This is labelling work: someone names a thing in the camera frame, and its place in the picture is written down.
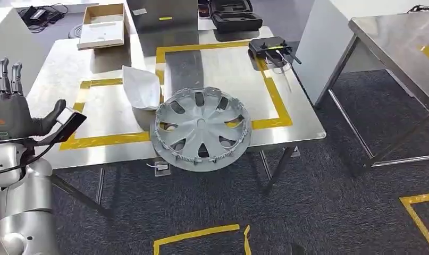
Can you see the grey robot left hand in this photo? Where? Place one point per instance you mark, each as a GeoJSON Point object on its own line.
{"type": "Point", "coordinates": [10, 116]}

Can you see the grey plastic wheel hubcap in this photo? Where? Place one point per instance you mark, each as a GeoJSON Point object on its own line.
{"type": "Point", "coordinates": [200, 123]}

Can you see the low white cabinet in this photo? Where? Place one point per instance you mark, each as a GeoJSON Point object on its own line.
{"type": "Point", "coordinates": [10, 38]}

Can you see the steel work table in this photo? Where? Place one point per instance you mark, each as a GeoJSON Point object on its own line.
{"type": "Point", "coordinates": [105, 112]}

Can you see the open cardboard box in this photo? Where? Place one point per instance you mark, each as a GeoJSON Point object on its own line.
{"type": "Point", "coordinates": [103, 33]}

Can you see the white plastic bag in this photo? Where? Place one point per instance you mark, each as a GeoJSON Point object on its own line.
{"type": "Point", "coordinates": [142, 88]}

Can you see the white floor socket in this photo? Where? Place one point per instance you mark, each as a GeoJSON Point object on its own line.
{"type": "Point", "coordinates": [162, 168]}

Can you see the dark steel panel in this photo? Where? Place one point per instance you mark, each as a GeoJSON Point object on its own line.
{"type": "Point", "coordinates": [161, 8]}

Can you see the yellow floor tape outline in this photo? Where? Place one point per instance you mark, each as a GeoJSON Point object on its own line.
{"type": "Point", "coordinates": [416, 214]}
{"type": "Point", "coordinates": [196, 233]}

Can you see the open black carrying case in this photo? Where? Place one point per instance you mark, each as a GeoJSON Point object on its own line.
{"type": "Point", "coordinates": [237, 19]}

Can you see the black remote controller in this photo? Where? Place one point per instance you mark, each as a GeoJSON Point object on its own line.
{"type": "Point", "coordinates": [267, 45]}

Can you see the steel side table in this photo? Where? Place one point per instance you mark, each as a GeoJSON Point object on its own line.
{"type": "Point", "coordinates": [394, 42]}

